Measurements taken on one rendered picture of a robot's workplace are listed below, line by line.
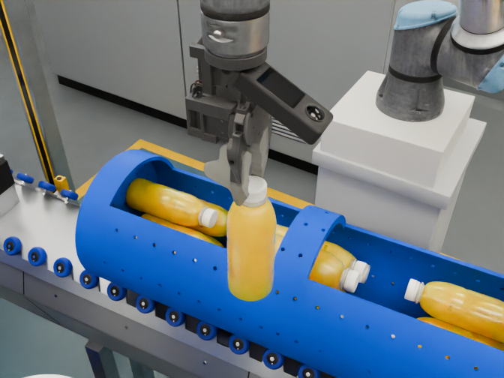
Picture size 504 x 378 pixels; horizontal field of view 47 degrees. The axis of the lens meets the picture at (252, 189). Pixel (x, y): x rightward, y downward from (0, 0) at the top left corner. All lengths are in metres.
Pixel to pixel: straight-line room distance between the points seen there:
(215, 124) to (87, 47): 2.93
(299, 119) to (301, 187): 2.36
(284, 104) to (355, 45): 1.94
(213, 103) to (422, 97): 0.70
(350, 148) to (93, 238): 0.58
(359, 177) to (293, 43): 1.46
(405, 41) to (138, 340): 0.86
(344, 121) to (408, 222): 0.28
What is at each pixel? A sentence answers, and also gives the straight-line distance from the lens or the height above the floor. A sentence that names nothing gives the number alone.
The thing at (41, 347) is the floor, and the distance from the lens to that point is 2.48.
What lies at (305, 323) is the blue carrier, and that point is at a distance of 0.99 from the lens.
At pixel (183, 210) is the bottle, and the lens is 1.19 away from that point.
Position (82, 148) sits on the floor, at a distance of 3.38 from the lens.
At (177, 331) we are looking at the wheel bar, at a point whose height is 0.93.
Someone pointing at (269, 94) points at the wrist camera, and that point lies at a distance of 0.64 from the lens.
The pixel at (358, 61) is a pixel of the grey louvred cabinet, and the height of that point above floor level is 0.73.
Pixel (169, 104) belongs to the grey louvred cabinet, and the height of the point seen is 0.16.
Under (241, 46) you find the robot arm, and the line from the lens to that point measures 0.63.
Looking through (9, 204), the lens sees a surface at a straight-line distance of 1.61.
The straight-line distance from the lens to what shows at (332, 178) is 1.37.
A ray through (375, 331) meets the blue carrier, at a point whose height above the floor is 1.18.
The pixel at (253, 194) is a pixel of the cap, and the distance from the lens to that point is 0.75.
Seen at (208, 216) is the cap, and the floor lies 1.13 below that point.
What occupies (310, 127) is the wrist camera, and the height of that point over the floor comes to 1.58.
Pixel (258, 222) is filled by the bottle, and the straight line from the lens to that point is 0.77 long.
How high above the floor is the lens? 1.95
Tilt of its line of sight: 41 degrees down
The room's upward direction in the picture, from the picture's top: straight up
